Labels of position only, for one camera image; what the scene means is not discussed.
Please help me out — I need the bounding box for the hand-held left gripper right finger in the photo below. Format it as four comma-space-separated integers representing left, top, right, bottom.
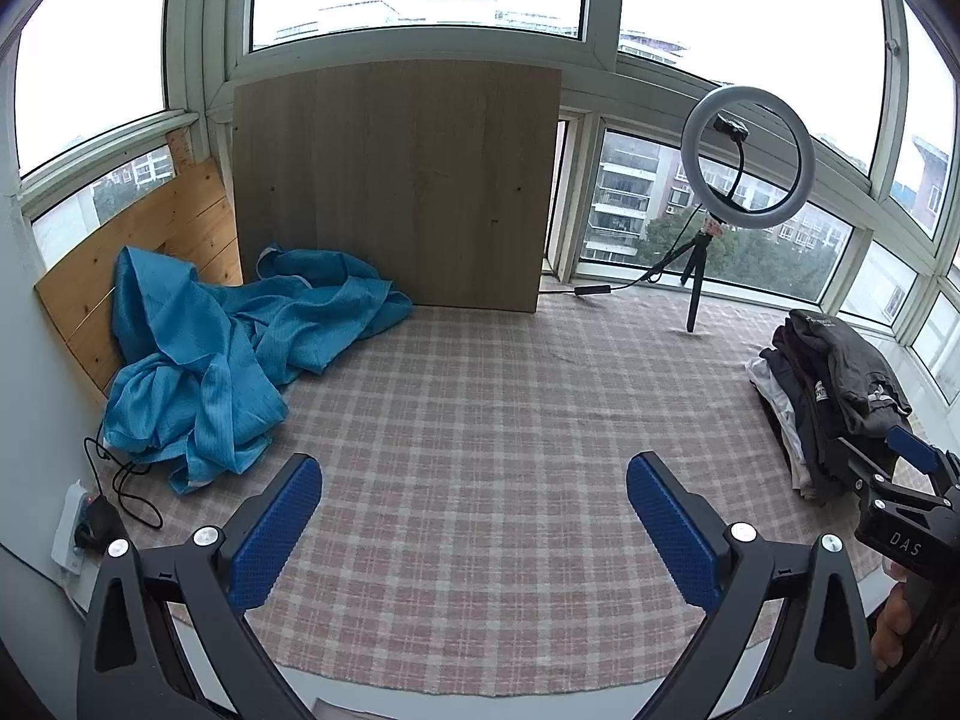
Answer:
626, 452, 882, 720

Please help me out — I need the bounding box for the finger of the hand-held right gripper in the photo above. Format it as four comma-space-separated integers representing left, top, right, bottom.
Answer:
885, 425, 960, 492
836, 436, 912, 511

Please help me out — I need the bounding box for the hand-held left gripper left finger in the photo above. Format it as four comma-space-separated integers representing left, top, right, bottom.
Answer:
75, 454, 323, 720

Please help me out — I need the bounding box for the blue striped jacket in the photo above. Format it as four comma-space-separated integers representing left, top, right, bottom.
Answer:
101, 244, 413, 496

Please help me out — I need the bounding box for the person's right hand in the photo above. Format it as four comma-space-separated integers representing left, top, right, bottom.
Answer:
870, 562, 920, 676

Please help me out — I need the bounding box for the black folded garment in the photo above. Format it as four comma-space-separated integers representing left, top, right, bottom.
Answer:
757, 345, 863, 503

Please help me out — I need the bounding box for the dark grey folded garment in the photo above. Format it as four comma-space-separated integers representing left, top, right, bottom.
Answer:
776, 307, 912, 440

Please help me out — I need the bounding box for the white folded garment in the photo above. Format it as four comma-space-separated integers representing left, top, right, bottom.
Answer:
746, 356, 815, 496

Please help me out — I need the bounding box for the black power adapter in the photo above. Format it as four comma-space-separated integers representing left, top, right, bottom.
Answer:
75, 499, 128, 552

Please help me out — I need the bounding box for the pink plaid blanket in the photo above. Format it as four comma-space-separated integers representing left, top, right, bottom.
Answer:
142, 292, 938, 698

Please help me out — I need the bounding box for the white power strip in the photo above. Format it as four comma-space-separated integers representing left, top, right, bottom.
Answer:
51, 481, 95, 575

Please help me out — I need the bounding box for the black tripod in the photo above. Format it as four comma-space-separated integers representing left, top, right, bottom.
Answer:
679, 229, 725, 333

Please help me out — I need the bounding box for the pine wood panel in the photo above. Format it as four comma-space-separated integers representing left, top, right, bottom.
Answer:
34, 127, 245, 395

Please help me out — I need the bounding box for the light wooden board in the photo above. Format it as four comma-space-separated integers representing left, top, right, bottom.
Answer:
231, 64, 563, 314

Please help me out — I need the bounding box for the thin black cable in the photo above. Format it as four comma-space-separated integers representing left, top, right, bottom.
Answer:
84, 435, 164, 533

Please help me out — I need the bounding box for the black ring light cable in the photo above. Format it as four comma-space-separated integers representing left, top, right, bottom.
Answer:
538, 206, 710, 297

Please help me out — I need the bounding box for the white ring light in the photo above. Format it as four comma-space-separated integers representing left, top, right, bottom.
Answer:
681, 84, 816, 226

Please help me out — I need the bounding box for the white window frame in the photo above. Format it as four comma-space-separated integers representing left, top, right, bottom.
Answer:
0, 0, 960, 391

